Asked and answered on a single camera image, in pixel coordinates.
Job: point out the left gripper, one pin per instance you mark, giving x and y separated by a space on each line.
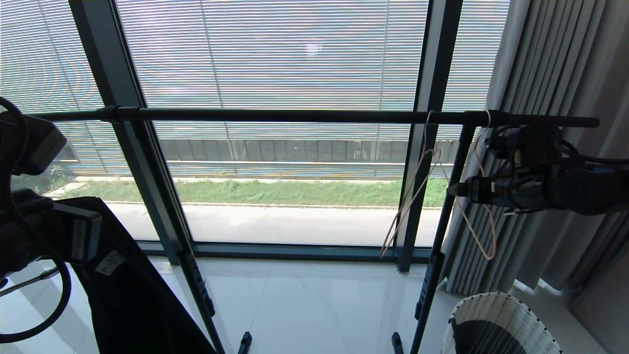
78 231

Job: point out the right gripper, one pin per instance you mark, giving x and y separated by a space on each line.
501 191

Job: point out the pink clothes hanger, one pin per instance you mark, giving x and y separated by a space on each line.
493 241
400 221

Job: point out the black garment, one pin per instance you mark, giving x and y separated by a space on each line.
137 305

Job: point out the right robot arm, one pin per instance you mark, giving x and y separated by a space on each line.
589 191

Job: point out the white laundry basket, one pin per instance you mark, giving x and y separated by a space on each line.
506 314

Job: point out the black clothes rack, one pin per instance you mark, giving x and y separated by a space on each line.
295 116

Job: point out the beige curtain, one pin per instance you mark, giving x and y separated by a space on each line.
540 59

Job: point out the window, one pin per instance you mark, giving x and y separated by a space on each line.
295 49

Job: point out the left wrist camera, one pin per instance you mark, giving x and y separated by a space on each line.
29 142

